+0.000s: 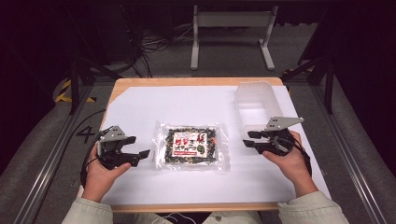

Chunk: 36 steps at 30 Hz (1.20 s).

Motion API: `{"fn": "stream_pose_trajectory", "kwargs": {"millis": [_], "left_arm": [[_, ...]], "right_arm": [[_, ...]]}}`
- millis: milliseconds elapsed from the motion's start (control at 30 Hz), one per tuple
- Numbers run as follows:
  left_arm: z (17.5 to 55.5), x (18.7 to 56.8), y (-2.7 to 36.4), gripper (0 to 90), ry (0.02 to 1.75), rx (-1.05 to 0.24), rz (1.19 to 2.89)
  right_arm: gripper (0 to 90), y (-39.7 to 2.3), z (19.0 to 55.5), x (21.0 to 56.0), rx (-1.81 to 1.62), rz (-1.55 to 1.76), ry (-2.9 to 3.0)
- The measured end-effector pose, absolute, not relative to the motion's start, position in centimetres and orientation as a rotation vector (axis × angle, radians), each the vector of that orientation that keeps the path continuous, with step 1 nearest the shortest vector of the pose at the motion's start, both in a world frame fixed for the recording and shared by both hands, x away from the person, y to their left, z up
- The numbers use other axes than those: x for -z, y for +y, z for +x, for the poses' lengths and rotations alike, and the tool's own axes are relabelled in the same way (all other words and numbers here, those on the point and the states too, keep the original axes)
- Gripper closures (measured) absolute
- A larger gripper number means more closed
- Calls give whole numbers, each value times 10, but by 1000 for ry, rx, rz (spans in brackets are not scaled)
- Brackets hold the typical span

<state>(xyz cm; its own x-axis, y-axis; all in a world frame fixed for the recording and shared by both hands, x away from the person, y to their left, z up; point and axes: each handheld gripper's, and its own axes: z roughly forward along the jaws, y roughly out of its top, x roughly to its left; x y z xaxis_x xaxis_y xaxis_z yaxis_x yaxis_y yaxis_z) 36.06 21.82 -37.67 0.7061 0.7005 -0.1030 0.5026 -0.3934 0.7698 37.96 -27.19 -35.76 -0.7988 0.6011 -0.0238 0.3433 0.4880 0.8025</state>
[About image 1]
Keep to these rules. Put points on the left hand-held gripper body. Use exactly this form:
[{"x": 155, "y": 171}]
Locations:
[{"x": 111, "y": 152}]

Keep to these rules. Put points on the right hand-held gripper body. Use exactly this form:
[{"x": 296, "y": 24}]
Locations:
[{"x": 277, "y": 143}]

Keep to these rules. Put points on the person's left hand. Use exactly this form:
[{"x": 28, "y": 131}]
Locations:
[{"x": 101, "y": 179}]

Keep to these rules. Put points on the person's right hand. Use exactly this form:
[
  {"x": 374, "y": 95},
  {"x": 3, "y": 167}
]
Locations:
[{"x": 292, "y": 168}]

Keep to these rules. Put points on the translucent plastic container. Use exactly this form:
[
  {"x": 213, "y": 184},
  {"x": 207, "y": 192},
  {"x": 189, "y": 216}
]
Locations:
[{"x": 257, "y": 99}]

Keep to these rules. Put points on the clear packet of dark snacks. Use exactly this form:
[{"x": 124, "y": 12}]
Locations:
[{"x": 190, "y": 146}]

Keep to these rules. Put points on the white paper sheet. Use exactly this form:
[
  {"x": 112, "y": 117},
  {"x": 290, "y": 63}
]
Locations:
[{"x": 186, "y": 105}]

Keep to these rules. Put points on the wooden table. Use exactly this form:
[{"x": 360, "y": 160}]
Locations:
[{"x": 174, "y": 81}]

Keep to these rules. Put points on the person's pale jacket front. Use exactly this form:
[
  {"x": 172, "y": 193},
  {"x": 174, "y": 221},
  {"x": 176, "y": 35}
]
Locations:
[{"x": 232, "y": 218}]

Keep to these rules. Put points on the black tripod stand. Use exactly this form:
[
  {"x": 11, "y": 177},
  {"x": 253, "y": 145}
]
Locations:
[
  {"x": 328, "y": 84},
  {"x": 74, "y": 84}
]

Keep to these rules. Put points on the white metal stand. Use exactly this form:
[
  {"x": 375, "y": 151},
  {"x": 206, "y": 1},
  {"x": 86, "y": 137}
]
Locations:
[{"x": 233, "y": 19}]

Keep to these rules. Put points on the aluminium floor rail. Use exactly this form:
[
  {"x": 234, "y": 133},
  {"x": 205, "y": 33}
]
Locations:
[
  {"x": 46, "y": 168},
  {"x": 348, "y": 155}
]

